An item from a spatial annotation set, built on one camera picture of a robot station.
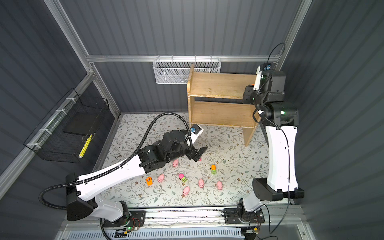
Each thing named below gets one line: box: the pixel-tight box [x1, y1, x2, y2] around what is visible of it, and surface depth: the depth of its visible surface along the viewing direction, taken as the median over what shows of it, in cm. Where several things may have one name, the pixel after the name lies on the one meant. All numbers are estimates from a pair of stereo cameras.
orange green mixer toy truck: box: [210, 164, 217, 175], surface depth 90 cm
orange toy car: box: [146, 176, 154, 186], surface depth 86 cm
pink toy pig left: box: [157, 174, 165, 183], surface depth 87 cm
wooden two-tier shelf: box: [187, 64, 261, 147], surface depth 88 cm
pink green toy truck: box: [178, 173, 188, 183], surface depth 86 cm
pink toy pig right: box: [217, 180, 223, 191], surface depth 84 cm
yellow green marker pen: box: [78, 134, 93, 159], surface depth 69 cm
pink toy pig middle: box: [198, 178, 205, 189], surface depth 85 cm
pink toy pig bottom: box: [182, 186, 190, 196], surface depth 83 cm
